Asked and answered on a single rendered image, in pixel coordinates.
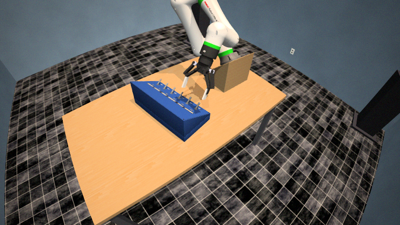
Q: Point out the blue switch panel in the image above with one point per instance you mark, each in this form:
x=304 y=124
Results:
x=175 y=112

